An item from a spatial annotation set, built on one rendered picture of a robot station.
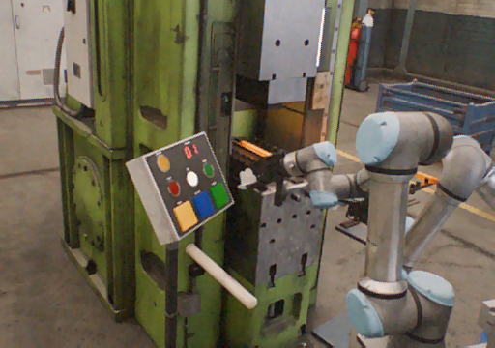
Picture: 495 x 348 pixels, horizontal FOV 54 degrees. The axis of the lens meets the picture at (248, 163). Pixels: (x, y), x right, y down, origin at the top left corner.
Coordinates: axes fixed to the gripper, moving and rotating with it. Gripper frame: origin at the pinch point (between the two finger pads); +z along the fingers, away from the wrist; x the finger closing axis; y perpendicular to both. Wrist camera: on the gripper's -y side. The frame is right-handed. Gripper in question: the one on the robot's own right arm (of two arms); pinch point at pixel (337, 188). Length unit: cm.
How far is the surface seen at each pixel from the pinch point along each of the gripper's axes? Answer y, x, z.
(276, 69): -40, -10, 31
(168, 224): 0, -69, 5
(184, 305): 62, -43, 39
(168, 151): -18, -62, 18
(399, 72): 83, 777, 539
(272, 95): -30.3, -10.5, 30.8
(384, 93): 38, 343, 245
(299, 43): -50, 1, 31
